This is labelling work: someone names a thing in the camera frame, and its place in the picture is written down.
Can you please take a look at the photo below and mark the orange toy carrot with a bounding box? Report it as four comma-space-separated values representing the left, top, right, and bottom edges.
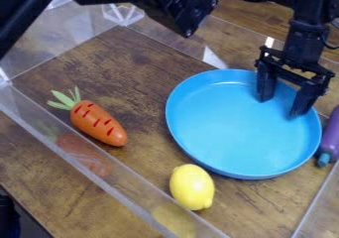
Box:
47, 87, 127, 147

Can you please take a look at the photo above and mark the yellow toy lemon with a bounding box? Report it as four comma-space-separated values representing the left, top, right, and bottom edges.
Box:
170, 164, 215, 210

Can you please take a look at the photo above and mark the purple toy eggplant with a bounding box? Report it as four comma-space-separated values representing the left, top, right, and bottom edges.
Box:
318, 105, 339, 167

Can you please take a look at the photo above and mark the blue round tray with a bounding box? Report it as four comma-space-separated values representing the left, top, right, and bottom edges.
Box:
166, 69, 322, 179

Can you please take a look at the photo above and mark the black cable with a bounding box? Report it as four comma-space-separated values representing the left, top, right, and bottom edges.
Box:
319, 17, 339, 51

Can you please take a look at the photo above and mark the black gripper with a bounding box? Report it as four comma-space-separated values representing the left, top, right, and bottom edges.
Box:
255, 20, 334, 118

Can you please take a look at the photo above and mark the clear acrylic enclosure wall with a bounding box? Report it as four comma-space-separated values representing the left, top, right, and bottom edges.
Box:
0, 0, 339, 238

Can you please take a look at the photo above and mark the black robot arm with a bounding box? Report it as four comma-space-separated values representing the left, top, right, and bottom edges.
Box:
0, 0, 339, 117

